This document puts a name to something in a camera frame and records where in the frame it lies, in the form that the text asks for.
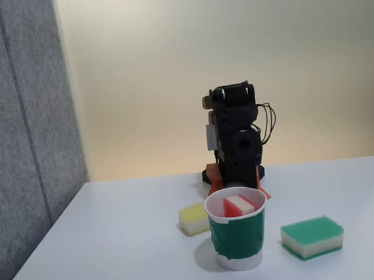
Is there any red and white sponge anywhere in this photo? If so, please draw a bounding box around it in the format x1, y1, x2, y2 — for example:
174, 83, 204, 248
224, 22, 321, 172
222, 192, 259, 220

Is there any yellow and white sponge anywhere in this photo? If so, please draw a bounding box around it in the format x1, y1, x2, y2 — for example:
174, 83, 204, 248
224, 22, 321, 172
177, 201, 213, 238

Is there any white cup with green tape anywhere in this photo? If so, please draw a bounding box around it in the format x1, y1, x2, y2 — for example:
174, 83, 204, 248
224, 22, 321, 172
203, 185, 274, 275

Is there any green and white sponge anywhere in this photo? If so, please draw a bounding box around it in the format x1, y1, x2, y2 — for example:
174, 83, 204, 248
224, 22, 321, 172
278, 212, 348, 264

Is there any grey felt partition panel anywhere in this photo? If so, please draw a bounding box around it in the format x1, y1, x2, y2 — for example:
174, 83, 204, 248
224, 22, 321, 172
0, 0, 99, 280

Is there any black cable bundle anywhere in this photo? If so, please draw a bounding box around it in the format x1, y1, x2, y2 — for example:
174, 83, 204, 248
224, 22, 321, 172
251, 100, 280, 147

